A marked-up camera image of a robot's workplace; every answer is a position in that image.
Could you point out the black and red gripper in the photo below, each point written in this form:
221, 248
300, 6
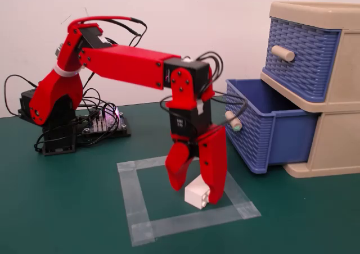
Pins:
188, 122

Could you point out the white cube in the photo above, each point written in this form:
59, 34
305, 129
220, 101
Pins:
194, 193

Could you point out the blue wicker-pattern drawer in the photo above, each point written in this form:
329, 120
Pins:
303, 68
253, 147

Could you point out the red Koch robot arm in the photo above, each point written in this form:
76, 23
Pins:
126, 63

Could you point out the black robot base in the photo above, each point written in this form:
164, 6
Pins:
59, 141

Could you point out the white band on arm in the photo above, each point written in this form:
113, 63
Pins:
64, 73

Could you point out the beige plastic drawer cabinet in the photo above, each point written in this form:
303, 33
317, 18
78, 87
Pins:
343, 138

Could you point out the translucent tape strip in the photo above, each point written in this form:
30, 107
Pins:
146, 163
197, 218
135, 203
242, 197

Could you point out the controller circuit board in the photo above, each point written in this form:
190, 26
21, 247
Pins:
112, 130

